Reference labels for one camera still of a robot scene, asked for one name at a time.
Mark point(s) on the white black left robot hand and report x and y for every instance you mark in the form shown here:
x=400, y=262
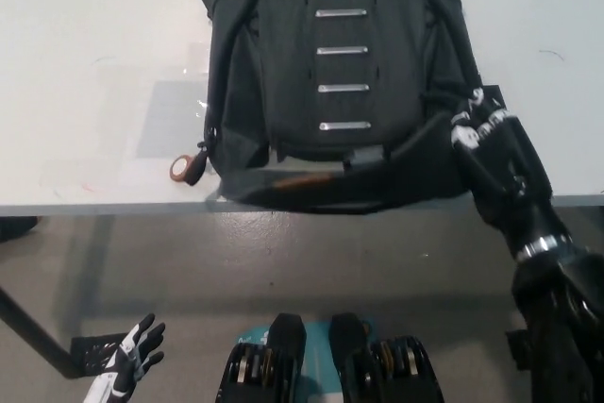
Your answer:
x=127, y=365

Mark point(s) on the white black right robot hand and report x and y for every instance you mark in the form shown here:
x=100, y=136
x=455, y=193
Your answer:
x=505, y=172

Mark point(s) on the dark grey backpack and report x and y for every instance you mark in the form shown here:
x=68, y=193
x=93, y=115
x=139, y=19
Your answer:
x=340, y=91

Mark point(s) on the black floor foot plate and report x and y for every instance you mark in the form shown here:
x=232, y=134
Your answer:
x=516, y=348
x=92, y=351

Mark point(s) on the black table leg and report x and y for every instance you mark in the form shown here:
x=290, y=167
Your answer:
x=33, y=327

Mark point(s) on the dark shoe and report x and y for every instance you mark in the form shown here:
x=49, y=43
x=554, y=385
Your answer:
x=14, y=229

